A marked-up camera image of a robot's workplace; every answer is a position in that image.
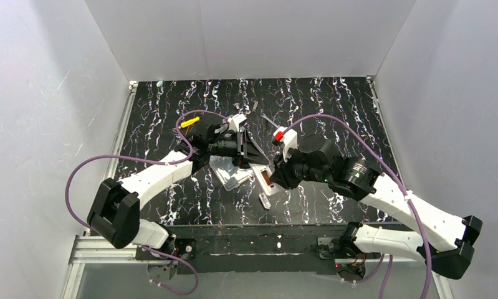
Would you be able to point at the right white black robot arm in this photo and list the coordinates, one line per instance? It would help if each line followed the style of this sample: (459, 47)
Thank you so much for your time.
(444, 241)

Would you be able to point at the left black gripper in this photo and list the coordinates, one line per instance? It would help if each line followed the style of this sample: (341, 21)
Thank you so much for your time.
(244, 147)

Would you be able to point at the white remote control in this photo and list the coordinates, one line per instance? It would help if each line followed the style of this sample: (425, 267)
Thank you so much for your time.
(262, 174)

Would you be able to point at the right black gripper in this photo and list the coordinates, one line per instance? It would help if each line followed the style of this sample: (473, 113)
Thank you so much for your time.
(284, 172)

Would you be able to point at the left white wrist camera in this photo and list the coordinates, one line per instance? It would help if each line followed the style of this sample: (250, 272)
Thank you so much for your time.
(236, 121)

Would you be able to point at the silver open-end wrench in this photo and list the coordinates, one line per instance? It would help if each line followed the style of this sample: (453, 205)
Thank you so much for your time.
(264, 116)

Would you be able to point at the yellow handled screwdriver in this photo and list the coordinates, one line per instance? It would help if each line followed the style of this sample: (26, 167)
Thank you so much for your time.
(189, 122)

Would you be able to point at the clear plastic screw box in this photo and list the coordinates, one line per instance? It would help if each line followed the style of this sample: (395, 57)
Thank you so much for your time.
(229, 175)

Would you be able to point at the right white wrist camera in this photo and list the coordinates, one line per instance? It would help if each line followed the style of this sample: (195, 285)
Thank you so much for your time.
(287, 140)

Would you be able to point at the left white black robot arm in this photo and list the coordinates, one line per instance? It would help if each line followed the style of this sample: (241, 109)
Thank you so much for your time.
(115, 212)

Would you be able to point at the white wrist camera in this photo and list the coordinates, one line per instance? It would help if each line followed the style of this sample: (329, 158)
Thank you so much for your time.
(287, 140)
(236, 121)

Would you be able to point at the black front mounting rail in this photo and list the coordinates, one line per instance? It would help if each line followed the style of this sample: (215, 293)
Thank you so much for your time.
(262, 247)

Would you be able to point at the white remote battery cover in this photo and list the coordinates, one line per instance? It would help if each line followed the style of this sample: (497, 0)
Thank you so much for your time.
(264, 201)

